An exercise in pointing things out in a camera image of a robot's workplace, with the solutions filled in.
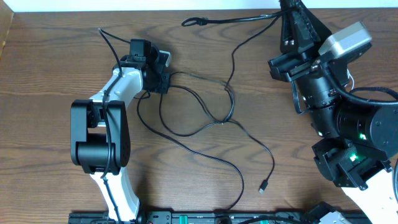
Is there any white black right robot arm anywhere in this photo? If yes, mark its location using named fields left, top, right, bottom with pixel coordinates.
left=269, top=1, right=397, bottom=223

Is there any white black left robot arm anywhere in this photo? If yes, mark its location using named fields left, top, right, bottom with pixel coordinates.
left=70, top=39, right=172, bottom=223

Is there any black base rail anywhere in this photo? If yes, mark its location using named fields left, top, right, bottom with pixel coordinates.
left=68, top=202, right=371, bottom=224

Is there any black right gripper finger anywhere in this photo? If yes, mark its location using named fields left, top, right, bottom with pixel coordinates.
left=280, top=0, right=298, bottom=53
left=290, top=0, right=331, bottom=50

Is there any black white braided cable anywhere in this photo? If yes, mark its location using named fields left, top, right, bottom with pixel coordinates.
left=136, top=90, right=245, bottom=212

